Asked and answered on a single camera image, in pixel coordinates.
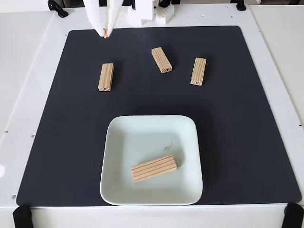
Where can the pale green square plate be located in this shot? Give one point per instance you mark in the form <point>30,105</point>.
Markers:
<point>180,142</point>

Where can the black table clamp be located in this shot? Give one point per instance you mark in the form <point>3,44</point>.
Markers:
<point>241,6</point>
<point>62,13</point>

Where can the black base clamp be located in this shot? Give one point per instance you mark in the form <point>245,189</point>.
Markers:
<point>165,2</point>
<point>134,3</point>

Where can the grooved wooden block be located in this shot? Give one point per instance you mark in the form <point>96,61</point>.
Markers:
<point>106,77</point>
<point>154,168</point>
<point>198,71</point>
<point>161,60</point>

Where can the black rubber mat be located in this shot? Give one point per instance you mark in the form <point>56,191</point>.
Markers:
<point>71,142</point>

